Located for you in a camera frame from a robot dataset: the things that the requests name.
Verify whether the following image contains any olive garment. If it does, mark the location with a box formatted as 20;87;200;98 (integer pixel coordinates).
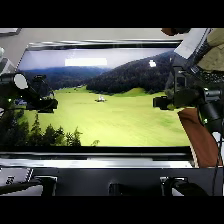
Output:
196;28;224;73

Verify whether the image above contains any silver frame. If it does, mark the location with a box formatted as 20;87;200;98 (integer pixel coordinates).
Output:
0;153;214;197

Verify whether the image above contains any dark patterned garment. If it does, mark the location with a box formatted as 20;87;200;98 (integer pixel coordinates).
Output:
191;64;224;85

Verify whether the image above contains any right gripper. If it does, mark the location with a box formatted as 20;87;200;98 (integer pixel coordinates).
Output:
152;87;202;111

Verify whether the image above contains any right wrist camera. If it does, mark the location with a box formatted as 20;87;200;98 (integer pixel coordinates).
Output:
171;64;188;91

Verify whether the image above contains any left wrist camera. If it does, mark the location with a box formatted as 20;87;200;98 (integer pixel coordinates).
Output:
31;74;52;98

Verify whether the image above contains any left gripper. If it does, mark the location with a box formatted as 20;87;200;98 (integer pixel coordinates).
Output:
26;95;59;114

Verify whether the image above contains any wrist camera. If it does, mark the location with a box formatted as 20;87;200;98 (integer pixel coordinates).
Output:
171;64;188;91
31;74;52;98

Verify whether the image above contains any brown garment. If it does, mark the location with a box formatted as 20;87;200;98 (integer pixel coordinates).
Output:
177;107;224;168

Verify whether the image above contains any white garment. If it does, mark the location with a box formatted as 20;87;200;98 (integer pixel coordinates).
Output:
174;28;212;60

